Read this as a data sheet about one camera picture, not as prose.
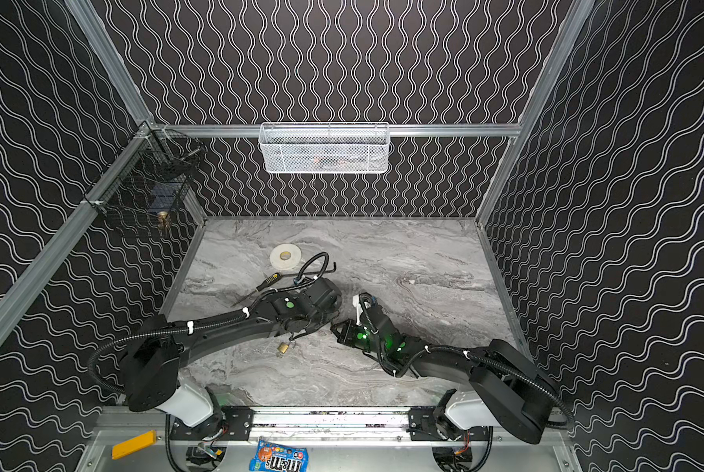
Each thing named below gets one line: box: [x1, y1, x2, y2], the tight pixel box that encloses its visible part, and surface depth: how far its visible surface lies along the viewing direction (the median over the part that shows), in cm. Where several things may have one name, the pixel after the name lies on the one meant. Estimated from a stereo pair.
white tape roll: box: [269, 243, 302, 271], surface depth 109 cm
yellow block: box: [111, 429, 158, 461], surface depth 72 cm
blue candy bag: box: [248, 438, 309, 472], surface depth 70 cm
